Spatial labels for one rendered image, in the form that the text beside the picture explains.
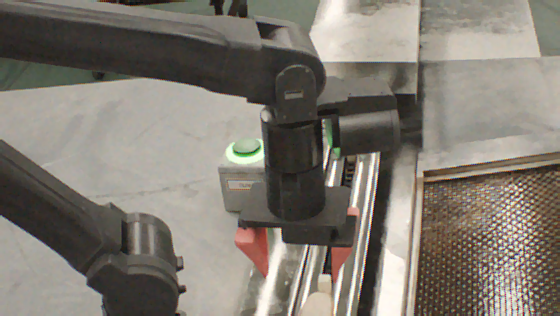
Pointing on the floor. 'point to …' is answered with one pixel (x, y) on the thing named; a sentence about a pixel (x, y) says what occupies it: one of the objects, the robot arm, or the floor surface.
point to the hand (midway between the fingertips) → (300, 271)
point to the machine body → (476, 30)
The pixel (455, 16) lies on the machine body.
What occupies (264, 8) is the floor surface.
